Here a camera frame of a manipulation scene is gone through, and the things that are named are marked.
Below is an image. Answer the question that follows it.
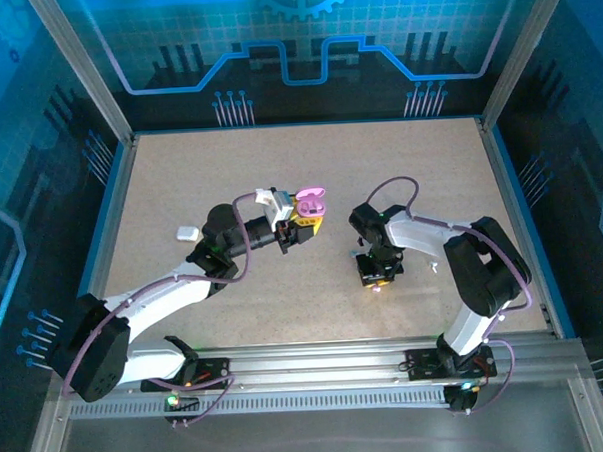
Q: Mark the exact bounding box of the purple earbud charging case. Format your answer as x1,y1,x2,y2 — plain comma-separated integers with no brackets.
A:
294,185,329,219

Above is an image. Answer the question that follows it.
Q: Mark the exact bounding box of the small black LED controller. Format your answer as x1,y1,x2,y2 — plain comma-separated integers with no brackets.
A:
443,380,484,414
162,392,202,416

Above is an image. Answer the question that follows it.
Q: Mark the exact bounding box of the grey metal front panel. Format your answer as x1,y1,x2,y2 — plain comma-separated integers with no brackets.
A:
54,398,593,452

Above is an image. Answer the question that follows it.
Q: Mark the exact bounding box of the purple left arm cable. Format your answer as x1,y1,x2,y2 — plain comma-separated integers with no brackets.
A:
52,191,271,434

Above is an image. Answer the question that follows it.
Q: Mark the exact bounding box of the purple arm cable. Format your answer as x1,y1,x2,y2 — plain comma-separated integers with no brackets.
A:
52,191,271,434
363,169,540,419

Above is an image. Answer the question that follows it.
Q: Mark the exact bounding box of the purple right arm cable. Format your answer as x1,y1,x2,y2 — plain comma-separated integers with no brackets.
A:
363,169,540,419

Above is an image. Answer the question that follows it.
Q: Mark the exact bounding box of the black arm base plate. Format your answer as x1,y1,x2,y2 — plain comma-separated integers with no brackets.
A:
139,356,233,394
404,345,498,383

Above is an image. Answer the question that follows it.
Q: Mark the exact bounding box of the aluminium table side rail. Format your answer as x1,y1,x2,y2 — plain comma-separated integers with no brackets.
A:
476,112,576,343
69,134,147,310

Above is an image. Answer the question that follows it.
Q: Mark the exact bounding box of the slotted grey cable duct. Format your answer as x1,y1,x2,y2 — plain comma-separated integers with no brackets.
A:
67,385,453,423

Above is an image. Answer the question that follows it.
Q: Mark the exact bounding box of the aluminium frame post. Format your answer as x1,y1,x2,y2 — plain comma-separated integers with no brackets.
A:
474,0,571,129
25,0,139,149

